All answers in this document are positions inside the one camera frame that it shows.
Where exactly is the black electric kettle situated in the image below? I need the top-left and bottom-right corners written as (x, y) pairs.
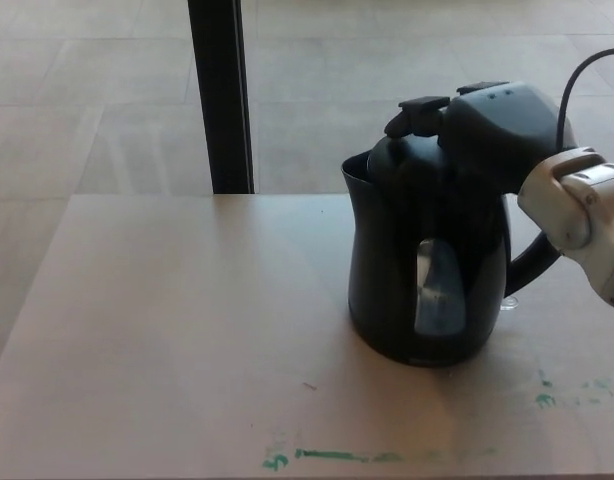
top-left (340, 134), bottom-right (564, 369)

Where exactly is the black vertical post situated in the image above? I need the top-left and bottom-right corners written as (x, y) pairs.
top-left (187, 0), bottom-right (256, 195)

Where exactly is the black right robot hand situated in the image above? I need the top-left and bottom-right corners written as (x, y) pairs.
top-left (384, 79), bottom-right (578, 196)

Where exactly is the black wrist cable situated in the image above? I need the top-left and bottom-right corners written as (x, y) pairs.
top-left (556, 47), bottom-right (614, 154)

